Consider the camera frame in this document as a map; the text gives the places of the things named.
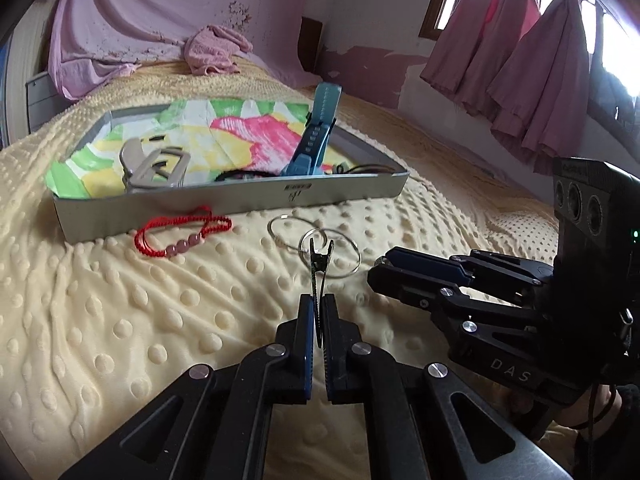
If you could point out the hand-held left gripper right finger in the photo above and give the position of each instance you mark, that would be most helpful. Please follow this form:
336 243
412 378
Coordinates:
331 355

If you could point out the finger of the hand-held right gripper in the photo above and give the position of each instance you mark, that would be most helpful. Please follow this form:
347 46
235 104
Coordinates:
405 285
450 266

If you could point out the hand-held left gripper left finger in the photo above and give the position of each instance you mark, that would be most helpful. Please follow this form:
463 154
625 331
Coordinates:
305 355

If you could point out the metal alligator hair clip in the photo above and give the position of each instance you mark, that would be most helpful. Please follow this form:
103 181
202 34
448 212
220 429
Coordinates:
316 272

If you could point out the blue wristwatch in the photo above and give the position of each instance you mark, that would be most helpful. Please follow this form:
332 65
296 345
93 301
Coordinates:
312 145

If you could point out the grey tray box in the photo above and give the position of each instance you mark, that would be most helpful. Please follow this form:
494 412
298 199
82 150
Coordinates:
200 210

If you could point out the beige wristwatch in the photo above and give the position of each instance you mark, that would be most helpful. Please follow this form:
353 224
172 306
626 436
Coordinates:
150 170

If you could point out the person's right forearm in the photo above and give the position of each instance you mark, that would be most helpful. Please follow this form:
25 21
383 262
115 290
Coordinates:
612 440

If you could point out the person's right hand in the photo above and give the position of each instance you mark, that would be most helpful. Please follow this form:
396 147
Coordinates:
520 402

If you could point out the yellow dotted pillow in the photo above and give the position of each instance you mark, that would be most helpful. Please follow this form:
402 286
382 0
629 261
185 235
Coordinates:
525 230

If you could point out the pink window curtain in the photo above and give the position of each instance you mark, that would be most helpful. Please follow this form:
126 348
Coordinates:
550 85
475 50

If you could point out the colourful paper lining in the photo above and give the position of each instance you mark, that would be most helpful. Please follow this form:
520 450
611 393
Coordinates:
240 135

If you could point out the dark brown board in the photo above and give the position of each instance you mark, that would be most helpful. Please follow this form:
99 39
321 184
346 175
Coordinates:
311 42

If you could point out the pink crumpled towel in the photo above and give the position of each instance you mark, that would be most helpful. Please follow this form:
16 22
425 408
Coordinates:
215 50

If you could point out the grey drawer cabinet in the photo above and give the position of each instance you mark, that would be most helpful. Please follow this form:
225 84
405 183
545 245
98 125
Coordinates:
40 105

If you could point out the pink hanging sheet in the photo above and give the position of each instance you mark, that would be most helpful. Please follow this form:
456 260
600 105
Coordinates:
150 10

